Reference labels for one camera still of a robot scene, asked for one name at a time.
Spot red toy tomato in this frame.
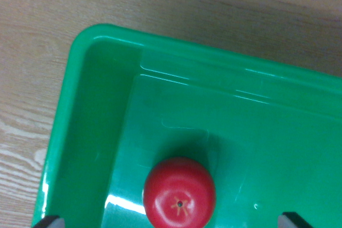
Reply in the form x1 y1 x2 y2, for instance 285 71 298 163
143 156 216 228

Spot green plastic bin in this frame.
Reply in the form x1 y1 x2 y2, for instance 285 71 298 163
31 23 342 228

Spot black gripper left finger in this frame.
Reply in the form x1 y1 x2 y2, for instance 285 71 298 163
32 215 65 228

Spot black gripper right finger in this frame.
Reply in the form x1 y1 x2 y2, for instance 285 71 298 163
277 211 313 228

